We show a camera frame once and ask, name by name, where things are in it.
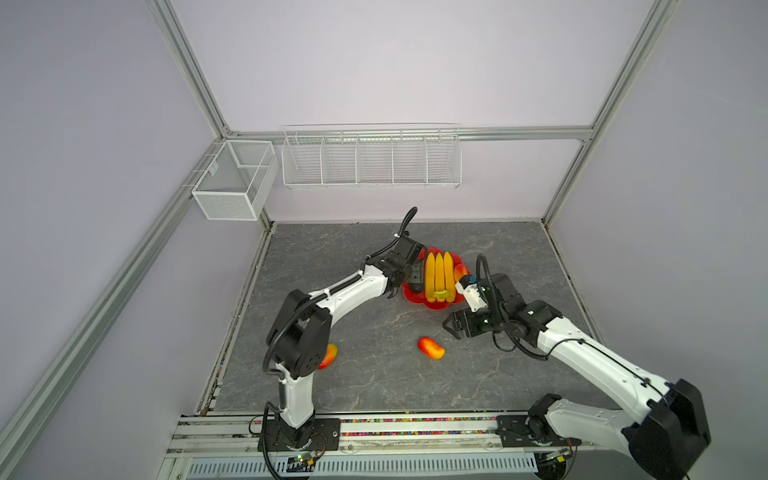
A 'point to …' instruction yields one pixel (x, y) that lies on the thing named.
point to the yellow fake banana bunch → (440, 278)
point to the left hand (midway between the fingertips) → (414, 271)
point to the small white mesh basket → (238, 180)
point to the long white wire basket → (372, 155)
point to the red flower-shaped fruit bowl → (420, 298)
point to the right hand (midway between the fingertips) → (457, 322)
